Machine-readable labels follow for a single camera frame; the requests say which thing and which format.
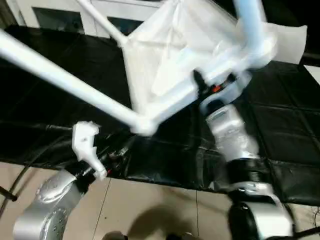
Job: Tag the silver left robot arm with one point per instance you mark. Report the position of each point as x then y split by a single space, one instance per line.
50 200

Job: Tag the white flat board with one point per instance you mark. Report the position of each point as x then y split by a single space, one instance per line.
313 72

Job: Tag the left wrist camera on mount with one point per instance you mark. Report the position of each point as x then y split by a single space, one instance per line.
85 142

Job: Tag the white plastic table top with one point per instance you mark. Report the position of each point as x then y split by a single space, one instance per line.
175 62

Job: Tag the dark brown rounded object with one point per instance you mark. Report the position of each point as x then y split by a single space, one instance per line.
113 236
182 236

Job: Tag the black metal rod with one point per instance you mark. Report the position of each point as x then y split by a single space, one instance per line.
305 233
8 193

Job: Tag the grey curtain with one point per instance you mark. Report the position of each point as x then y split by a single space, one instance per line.
5 12

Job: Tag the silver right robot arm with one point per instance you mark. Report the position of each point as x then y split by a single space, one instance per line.
232 135

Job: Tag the white cabinet with glass doors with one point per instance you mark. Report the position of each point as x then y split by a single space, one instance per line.
120 10

